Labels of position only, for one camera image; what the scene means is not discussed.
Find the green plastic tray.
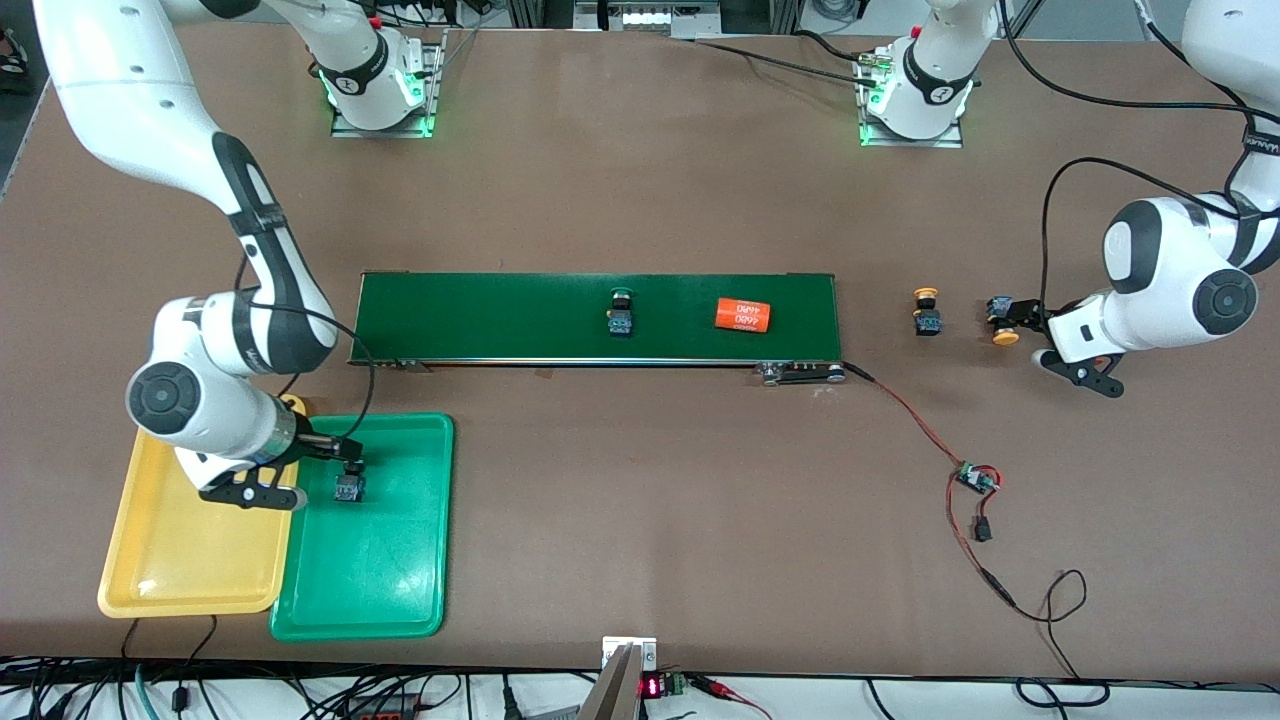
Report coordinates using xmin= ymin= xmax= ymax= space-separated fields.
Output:
xmin=269 ymin=412 xmax=456 ymax=642

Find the yellow plastic tray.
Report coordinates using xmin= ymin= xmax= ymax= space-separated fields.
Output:
xmin=97 ymin=394 xmax=307 ymax=619

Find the green conveyor belt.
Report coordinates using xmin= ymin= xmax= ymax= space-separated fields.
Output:
xmin=348 ymin=270 xmax=849 ymax=387

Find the red clip lead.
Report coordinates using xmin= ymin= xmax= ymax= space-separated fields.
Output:
xmin=688 ymin=675 xmax=776 ymax=720

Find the silver lit device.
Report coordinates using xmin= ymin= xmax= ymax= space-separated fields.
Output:
xmin=575 ymin=0 xmax=723 ymax=39

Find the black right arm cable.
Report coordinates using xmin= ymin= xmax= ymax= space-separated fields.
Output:
xmin=235 ymin=255 xmax=377 ymax=441

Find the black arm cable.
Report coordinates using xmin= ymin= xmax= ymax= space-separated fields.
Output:
xmin=235 ymin=255 xmax=377 ymax=441
xmin=998 ymin=0 xmax=1280 ymax=313

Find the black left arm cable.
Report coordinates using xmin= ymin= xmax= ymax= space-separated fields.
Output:
xmin=998 ymin=0 xmax=1280 ymax=313

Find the red black conveyor wire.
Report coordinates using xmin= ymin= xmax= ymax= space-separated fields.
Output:
xmin=843 ymin=361 xmax=969 ymax=473

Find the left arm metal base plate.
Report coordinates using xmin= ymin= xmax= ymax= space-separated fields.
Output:
xmin=858 ymin=48 xmax=966 ymax=149

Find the red black power wire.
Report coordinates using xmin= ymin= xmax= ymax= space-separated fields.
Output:
xmin=946 ymin=470 xmax=1019 ymax=611

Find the thin black looped cable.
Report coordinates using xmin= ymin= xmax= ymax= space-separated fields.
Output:
xmin=1010 ymin=568 xmax=1111 ymax=707

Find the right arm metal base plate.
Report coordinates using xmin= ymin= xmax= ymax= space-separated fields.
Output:
xmin=330 ymin=28 xmax=442 ymax=139

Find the metal mounting bracket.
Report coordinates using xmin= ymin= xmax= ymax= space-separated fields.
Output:
xmin=578 ymin=636 xmax=659 ymax=720

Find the black cable bundle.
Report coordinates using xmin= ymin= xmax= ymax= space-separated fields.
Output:
xmin=0 ymin=655 xmax=601 ymax=720

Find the black cable on table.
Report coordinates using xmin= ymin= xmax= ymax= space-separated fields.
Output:
xmin=688 ymin=36 xmax=887 ymax=85

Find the long black cable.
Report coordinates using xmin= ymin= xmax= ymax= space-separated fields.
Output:
xmin=862 ymin=676 xmax=1280 ymax=720

